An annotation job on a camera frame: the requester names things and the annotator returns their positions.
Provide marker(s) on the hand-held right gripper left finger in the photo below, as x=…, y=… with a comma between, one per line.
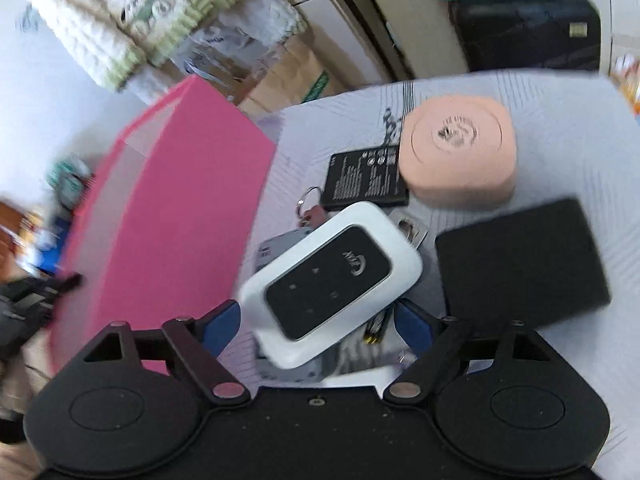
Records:
x=225, y=322

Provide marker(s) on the pink cardboard box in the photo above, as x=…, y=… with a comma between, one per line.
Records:
x=175, y=185

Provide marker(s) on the black flat phone battery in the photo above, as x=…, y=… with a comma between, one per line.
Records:
x=365, y=175

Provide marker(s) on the peach round container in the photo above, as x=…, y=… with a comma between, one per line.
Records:
x=457, y=160

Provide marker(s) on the brown paper bag green print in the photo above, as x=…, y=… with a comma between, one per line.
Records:
x=295, y=70

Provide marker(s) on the black router back cover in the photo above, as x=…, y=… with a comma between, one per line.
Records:
x=520, y=265

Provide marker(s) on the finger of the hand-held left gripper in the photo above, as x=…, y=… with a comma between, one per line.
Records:
x=65, y=282

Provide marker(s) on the black suitcase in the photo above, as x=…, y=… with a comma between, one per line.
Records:
x=525, y=30

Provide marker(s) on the clear plastic bag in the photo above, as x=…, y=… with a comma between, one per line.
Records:
x=220, y=55

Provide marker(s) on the white pocket router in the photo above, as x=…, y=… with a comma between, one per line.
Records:
x=350, y=217

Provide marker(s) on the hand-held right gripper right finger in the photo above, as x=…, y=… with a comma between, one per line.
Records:
x=412, y=325

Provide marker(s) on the white fluffy cardigan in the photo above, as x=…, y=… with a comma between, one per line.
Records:
x=100, y=20

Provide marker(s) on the silver metal clip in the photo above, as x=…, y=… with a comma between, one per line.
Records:
x=412, y=230

